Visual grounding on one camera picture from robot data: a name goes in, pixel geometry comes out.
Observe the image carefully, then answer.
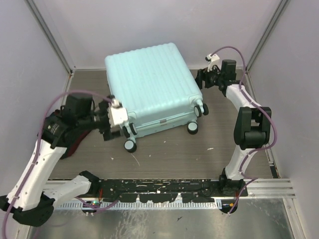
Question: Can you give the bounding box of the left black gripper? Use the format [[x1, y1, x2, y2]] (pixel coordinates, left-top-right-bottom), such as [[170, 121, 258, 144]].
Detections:
[[80, 95, 125, 139]]

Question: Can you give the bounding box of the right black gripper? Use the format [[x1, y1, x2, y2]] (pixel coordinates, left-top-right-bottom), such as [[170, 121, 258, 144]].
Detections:
[[191, 63, 223, 90]]

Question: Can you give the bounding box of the mint green suitcase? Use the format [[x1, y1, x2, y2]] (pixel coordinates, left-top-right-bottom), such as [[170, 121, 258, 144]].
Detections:
[[105, 43, 209, 153]]

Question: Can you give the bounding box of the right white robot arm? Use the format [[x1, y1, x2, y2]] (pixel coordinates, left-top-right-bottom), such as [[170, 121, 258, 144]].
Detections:
[[195, 55, 272, 196]]

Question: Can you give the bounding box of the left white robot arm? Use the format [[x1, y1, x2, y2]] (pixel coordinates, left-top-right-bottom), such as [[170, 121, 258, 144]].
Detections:
[[0, 91, 128, 227]]

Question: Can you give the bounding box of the navy garment with red trim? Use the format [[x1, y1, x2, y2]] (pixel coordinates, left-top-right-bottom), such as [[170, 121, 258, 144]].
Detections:
[[60, 130, 91, 160]]

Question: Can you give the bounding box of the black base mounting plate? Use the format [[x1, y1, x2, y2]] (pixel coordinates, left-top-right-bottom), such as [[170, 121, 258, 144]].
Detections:
[[82, 179, 245, 203]]

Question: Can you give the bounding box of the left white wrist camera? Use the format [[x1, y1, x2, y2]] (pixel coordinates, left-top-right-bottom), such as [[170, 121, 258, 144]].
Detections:
[[107, 99, 129, 127]]

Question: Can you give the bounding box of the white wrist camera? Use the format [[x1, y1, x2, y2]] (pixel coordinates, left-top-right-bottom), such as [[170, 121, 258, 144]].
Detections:
[[107, 99, 129, 127], [205, 53, 220, 72]]

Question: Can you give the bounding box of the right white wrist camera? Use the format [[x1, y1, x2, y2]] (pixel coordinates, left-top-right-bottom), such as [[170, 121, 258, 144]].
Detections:
[[205, 53, 220, 72]]

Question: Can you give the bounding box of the aluminium frame rail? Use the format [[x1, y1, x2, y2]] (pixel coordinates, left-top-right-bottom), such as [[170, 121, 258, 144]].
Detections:
[[44, 179, 297, 202]]

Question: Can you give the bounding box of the white slotted cable duct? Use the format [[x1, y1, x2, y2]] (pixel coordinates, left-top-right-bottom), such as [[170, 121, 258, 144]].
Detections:
[[57, 200, 222, 210]]

